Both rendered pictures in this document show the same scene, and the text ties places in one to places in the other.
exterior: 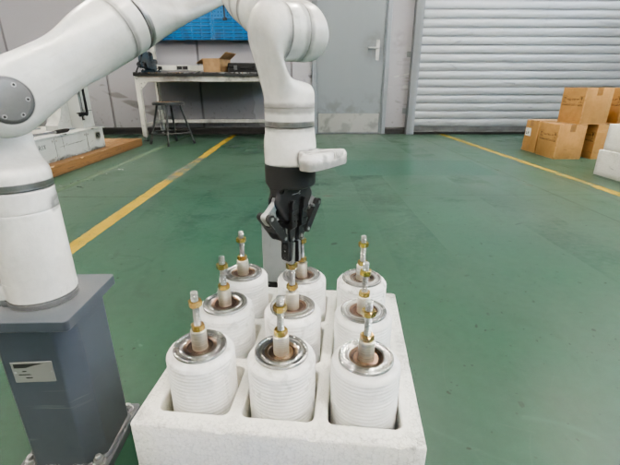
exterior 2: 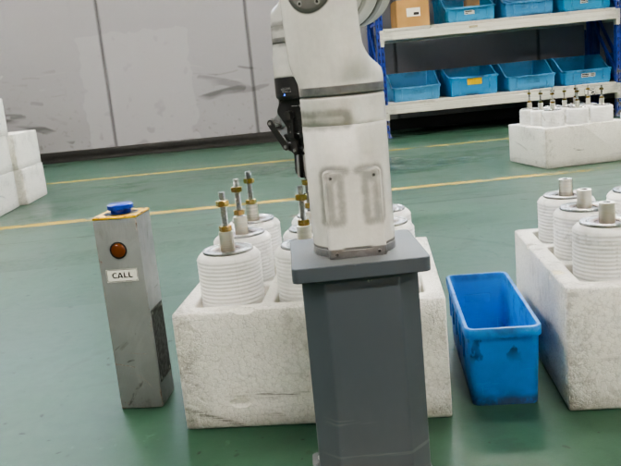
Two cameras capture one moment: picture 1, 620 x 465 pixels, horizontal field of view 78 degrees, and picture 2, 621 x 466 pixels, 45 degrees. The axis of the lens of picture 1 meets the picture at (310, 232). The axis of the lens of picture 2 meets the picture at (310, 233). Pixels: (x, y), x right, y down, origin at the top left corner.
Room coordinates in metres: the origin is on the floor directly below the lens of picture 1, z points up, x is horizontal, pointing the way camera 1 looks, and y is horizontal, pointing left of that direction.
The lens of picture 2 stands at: (0.56, 1.23, 0.49)
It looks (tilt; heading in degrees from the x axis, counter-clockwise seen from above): 12 degrees down; 270
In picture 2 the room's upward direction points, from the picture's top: 6 degrees counter-clockwise
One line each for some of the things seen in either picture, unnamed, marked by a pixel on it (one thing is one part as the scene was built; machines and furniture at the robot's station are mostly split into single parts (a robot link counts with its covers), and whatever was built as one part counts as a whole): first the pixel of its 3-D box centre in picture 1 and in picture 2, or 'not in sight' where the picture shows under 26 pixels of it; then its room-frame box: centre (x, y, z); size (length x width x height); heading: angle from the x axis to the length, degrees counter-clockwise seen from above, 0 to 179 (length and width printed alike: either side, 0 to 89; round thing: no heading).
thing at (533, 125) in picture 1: (544, 136); not in sight; (3.91, -2.33, 0.15); 0.30 x 0.24 x 0.30; 90
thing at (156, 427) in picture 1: (294, 383); (321, 321); (0.57, 0.03, 0.09); 0.39 x 0.39 x 0.18; 84
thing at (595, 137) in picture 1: (595, 139); not in sight; (3.60, -2.62, 0.15); 0.30 x 0.24 x 0.30; 2
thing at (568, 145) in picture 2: not in sight; (565, 141); (-0.66, -2.26, 0.09); 0.39 x 0.39 x 0.18; 8
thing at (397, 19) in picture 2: not in sight; (408, 14); (-0.31, -4.57, 0.89); 0.31 x 0.24 x 0.20; 91
